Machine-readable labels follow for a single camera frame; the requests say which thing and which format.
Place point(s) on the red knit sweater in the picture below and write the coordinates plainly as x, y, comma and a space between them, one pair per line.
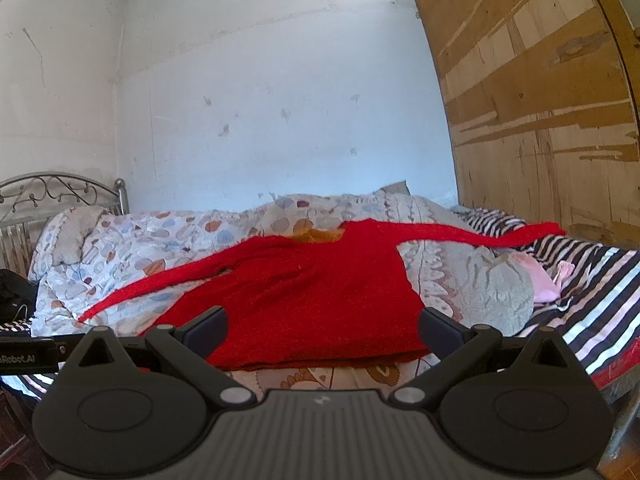
291, 303

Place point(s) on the wooden plywood board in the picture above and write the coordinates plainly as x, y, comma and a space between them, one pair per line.
542, 104

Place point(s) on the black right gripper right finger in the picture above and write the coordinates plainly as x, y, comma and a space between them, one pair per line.
514, 405

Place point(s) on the pillow with patterned case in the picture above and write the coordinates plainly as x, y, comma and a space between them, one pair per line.
62, 239

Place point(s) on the black bag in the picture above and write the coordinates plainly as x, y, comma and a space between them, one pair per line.
18, 297

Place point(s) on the pink cloth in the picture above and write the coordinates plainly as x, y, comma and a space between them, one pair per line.
547, 288

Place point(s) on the metal bed headboard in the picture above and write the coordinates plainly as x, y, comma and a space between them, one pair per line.
29, 201

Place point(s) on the heart patterned white duvet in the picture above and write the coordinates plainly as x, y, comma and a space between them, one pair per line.
136, 317

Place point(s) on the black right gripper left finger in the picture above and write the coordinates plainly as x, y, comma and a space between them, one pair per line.
125, 407

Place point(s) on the striped bed sheet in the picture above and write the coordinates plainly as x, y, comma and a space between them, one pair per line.
597, 312

